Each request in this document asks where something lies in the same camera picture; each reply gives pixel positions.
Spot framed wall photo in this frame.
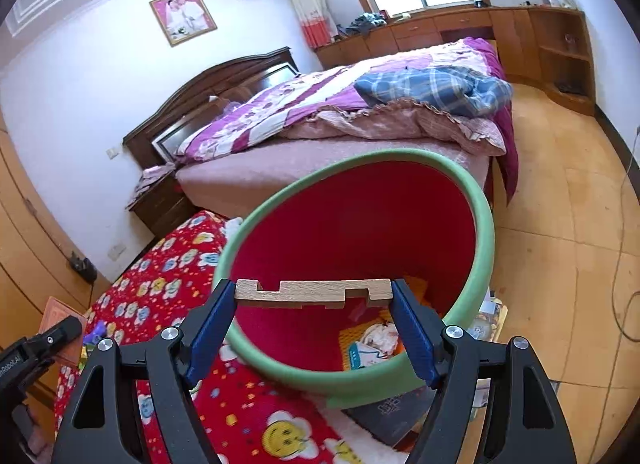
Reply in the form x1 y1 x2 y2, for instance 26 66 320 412
150 0 218 47

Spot dark wooden headboard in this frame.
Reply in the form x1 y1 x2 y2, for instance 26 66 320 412
122 47 301 167

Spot pink ruffled blanket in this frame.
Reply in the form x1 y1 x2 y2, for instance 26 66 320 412
280 98 506 155

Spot blue plaid cloth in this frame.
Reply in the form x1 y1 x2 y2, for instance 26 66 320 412
355 66 513 117

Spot pile of clothes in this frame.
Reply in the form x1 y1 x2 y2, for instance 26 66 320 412
342 12 388 37

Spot reddish brown board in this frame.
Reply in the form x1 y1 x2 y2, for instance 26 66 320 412
40 296 88 360

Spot red bin with green rim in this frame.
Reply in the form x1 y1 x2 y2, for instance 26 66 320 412
212 148 496 411

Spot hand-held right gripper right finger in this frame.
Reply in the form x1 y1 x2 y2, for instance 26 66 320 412
390 278 578 464

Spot purple floral quilt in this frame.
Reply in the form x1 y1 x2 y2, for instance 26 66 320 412
175 38 521 165

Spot wooden window cabinet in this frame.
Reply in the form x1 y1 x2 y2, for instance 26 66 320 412
315 6 596 117

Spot person's left hand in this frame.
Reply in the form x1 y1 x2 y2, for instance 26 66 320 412
27 424 56 460

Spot wooden wardrobe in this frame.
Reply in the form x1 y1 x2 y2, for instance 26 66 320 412
0 114 111 395

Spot dark patterned book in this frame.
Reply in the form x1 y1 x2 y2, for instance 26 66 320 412
345 386 436 447

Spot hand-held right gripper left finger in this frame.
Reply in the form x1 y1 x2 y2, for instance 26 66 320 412
50 278 236 464

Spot black hanging bag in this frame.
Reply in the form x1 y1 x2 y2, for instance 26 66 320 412
69 253 98 282

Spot bed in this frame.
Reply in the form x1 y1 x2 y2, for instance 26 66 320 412
175 38 521 225

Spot printed cardboard box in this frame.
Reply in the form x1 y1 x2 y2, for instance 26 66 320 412
470 294 508 395

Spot pink floral cloth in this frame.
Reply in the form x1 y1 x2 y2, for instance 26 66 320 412
125 164 176 209

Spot purple plastic toy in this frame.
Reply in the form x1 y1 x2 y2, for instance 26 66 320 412
84 321 108 347

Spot notched wooden block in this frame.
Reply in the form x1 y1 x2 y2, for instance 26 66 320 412
235 279 393 311

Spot red smiley flower blanket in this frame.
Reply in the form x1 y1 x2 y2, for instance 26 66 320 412
52 210 416 464

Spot dark wooden nightstand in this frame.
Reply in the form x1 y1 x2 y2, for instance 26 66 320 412
127 169 196 239

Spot yellow ridged peel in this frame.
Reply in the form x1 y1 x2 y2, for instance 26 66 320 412
340 321 401 370

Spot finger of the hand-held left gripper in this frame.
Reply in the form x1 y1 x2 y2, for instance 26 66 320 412
27 316 83 360

